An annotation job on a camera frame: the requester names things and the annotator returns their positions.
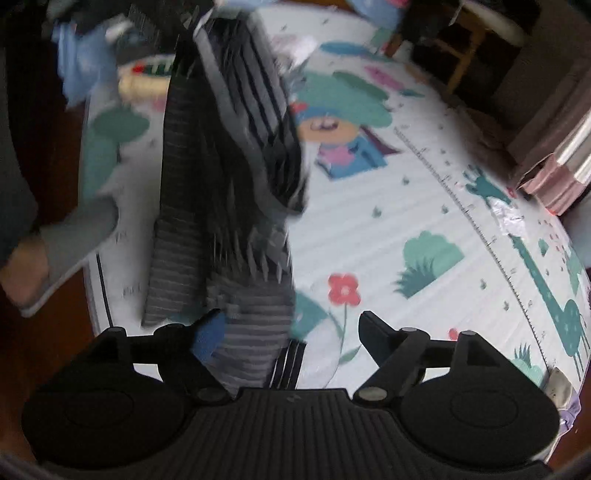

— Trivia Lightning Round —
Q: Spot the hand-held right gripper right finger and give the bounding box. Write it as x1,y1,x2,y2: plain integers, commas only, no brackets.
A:
353,311,506,404

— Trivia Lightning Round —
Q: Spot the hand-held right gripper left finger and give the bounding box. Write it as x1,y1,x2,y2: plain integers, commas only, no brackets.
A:
90,308,232,406

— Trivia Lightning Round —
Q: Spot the crumpled white paper sheet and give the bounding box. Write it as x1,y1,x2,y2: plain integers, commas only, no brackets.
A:
490,199,528,238

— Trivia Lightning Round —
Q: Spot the cartoon printed play mat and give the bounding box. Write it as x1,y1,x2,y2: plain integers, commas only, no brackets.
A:
78,2,591,388

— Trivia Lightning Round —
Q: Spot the grey slipper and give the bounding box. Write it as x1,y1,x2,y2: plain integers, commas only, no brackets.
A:
18,198,120,318

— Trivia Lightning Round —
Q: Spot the beige and purple cloth pile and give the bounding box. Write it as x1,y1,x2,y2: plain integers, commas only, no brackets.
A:
547,367,580,423

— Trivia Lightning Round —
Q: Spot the wooden stool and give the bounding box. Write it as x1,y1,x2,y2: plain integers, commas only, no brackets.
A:
385,0,492,99

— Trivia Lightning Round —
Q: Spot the black white striped shirt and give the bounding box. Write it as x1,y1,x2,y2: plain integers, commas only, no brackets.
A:
141,9,311,391

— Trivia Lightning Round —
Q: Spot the pink curtain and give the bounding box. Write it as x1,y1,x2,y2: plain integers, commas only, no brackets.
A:
515,136,591,217

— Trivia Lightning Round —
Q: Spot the light blue cloth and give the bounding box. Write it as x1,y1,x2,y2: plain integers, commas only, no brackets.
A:
52,21,117,106

